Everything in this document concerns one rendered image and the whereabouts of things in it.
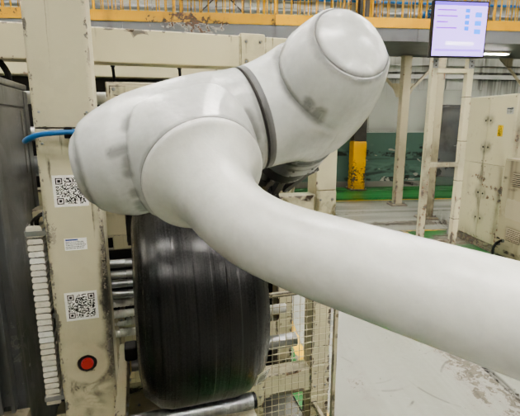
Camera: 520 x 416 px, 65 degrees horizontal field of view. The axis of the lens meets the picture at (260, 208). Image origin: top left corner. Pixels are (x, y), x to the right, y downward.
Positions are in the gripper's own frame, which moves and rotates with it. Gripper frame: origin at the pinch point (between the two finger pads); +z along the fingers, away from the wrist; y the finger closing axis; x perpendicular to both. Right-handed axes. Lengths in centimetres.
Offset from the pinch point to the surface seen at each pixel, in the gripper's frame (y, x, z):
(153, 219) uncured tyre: -20.0, 6.9, 28.2
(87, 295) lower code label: -39, -6, 42
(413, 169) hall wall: 633, 249, 853
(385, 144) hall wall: 561, 320, 828
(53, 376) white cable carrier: -52, -23, 53
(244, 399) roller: -5, -41, 55
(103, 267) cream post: -34, 0, 39
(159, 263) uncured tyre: -20.0, -4.3, 24.2
